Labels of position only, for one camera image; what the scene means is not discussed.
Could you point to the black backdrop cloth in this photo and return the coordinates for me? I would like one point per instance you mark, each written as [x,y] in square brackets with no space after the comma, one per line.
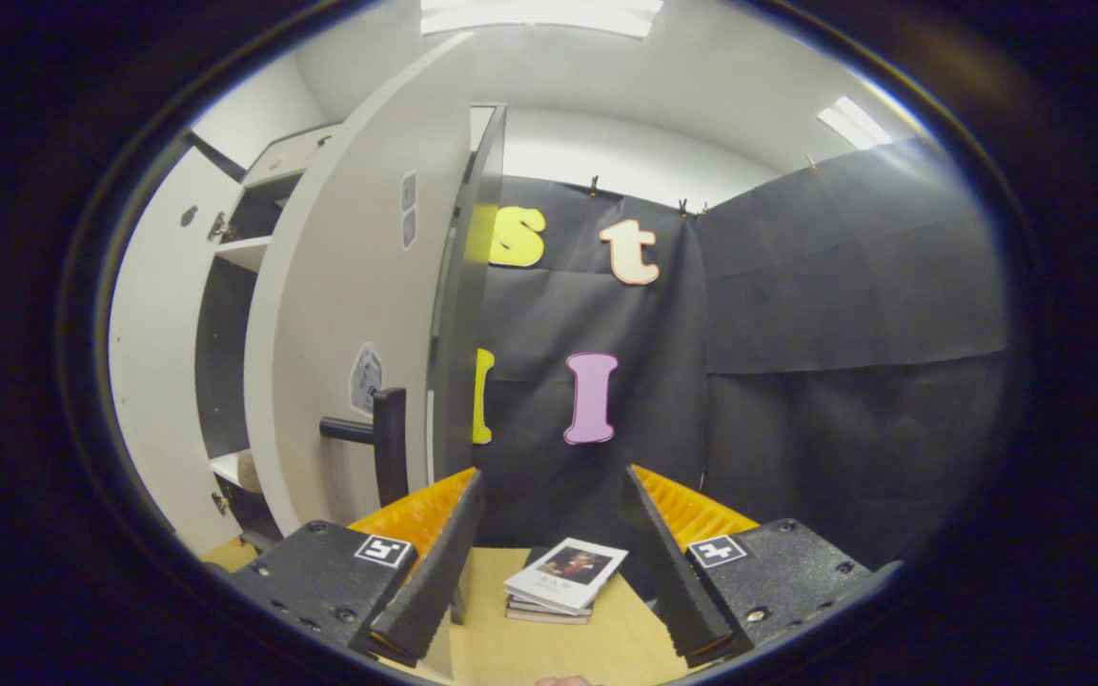
[844,381]

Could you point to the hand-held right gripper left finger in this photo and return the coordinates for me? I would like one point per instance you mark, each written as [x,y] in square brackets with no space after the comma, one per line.
[435,572]

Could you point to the picture cover book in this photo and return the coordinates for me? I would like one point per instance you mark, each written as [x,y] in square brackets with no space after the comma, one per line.
[568,572]

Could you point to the grey shoe cabinet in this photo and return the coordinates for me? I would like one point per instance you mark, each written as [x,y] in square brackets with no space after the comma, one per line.
[473,286]

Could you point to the grey shoe cabinet door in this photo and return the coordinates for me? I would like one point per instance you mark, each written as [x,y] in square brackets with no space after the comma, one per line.
[339,267]
[153,333]

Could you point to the small ceiling light panel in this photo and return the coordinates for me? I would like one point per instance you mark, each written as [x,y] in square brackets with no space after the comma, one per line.
[854,122]

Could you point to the large ceiling light panel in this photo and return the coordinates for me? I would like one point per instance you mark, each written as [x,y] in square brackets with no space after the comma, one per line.
[539,14]

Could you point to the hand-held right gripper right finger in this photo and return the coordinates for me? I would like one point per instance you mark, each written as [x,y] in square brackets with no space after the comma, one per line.
[678,572]

